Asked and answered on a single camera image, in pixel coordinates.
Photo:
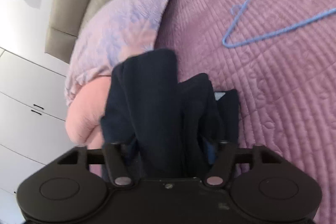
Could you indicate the blue wire clothes hanger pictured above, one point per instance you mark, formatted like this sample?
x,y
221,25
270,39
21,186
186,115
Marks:
x,y
257,20

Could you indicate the purple quilted bedspread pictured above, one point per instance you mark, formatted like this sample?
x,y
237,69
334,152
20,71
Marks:
x,y
286,85

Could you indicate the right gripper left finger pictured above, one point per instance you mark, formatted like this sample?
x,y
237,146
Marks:
x,y
109,156

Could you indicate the navy striped zip hoodie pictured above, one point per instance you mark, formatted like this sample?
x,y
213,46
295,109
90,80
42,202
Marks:
x,y
167,128

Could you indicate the pink floral pillow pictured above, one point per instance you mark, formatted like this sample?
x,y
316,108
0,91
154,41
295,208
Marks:
x,y
120,29

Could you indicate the white wardrobe with handles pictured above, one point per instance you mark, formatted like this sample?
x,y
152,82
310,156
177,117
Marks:
x,y
33,112

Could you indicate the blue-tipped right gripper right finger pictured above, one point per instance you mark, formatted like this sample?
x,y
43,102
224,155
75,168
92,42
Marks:
x,y
230,155

